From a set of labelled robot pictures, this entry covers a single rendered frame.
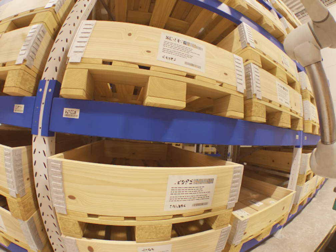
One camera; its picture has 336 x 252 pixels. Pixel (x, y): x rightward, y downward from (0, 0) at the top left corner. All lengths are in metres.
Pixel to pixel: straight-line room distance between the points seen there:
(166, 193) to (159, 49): 0.54
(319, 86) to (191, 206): 0.76
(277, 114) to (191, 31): 1.06
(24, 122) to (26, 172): 0.23
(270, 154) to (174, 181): 1.54
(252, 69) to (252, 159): 1.45
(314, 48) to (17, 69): 1.23
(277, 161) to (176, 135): 1.49
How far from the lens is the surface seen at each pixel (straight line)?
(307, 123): 1.72
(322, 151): 0.82
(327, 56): 6.36
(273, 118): 1.10
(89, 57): 0.56
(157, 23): 1.42
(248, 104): 0.83
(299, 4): 9.36
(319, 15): 0.68
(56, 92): 0.65
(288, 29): 2.25
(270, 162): 1.91
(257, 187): 1.77
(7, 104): 0.82
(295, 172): 1.61
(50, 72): 0.69
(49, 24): 0.87
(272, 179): 1.90
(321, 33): 0.71
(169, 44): 0.61
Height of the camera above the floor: 1.07
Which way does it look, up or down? 4 degrees up
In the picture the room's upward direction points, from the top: 4 degrees clockwise
